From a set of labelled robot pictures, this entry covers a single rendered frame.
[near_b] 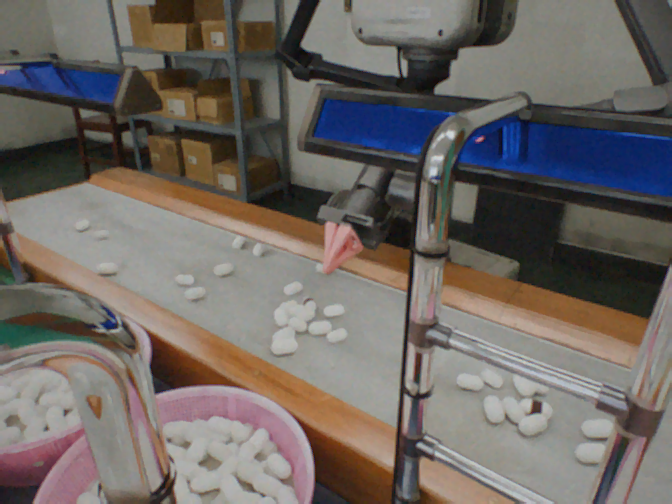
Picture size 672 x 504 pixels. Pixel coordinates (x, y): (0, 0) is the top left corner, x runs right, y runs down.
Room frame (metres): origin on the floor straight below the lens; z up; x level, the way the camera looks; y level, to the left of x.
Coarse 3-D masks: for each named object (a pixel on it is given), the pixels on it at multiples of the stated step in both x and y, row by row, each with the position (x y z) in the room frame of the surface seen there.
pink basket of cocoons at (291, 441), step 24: (168, 408) 0.44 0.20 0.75; (192, 408) 0.45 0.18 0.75; (216, 408) 0.45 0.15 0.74; (240, 408) 0.45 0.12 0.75; (264, 408) 0.43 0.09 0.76; (288, 432) 0.40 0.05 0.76; (72, 456) 0.36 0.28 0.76; (288, 456) 0.39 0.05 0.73; (48, 480) 0.33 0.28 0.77; (72, 480) 0.35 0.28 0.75; (312, 480) 0.33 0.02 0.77
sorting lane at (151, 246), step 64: (64, 192) 1.27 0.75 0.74; (64, 256) 0.88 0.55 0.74; (128, 256) 0.88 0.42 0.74; (192, 256) 0.88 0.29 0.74; (256, 256) 0.88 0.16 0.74; (192, 320) 0.65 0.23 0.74; (256, 320) 0.65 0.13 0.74; (320, 320) 0.65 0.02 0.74; (384, 320) 0.65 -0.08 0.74; (448, 320) 0.65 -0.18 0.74; (320, 384) 0.50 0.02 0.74; (384, 384) 0.50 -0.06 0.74; (448, 384) 0.50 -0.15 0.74; (512, 384) 0.50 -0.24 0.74; (512, 448) 0.39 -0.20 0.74
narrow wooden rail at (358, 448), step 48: (0, 240) 0.90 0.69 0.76; (96, 288) 0.71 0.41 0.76; (192, 336) 0.57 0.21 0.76; (192, 384) 0.53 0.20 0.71; (240, 384) 0.47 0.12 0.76; (288, 384) 0.47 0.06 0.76; (336, 432) 0.39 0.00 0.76; (384, 432) 0.39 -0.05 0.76; (336, 480) 0.38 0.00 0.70; (384, 480) 0.35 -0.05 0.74; (432, 480) 0.33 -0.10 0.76
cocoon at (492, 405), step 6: (492, 396) 0.45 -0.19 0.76; (486, 402) 0.45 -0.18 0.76; (492, 402) 0.44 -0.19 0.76; (498, 402) 0.44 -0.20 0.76; (486, 408) 0.44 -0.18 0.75; (492, 408) 0.43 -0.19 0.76; (498, 408) 0.43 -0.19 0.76; (486, 414) 0.43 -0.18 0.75; (492, 414) 0.43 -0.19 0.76; (498, 414) 0.43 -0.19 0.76; (504, 414) 0.43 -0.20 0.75; (492, 420) 0.43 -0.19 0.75; (498, 420) 0.42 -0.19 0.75
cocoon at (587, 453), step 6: (582, 444) 0.38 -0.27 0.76; (588, 444) 0.38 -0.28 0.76; (594, 444) 0.38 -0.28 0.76; (600, 444) 0.38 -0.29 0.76; (576, 450) 0.38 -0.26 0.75; (582, 450) 0.37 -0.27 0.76; (588, 450) 0.37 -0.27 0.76; (594, 450) 0.37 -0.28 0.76; (600, 450) 0.37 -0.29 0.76; (576, 456) 0.38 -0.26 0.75; (582, 456) 0.37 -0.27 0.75; (588, 456) 0.37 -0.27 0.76; (594, 456) 0.37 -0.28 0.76; (600, 456) 0.37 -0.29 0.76; (588, 462) 0.37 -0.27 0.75; (594, 462) 0.37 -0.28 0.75
